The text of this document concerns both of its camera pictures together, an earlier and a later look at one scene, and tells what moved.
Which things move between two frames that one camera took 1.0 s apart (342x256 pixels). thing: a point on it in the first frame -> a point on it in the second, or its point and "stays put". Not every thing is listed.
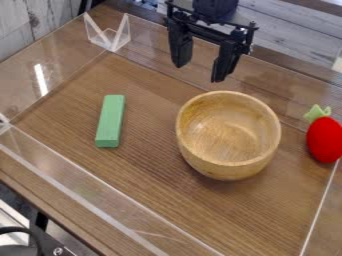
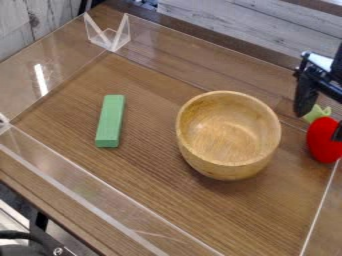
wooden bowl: (227, 134) stays put
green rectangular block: (110, 121) stays put
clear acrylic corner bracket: (108, 39) stays put
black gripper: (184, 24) -> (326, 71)
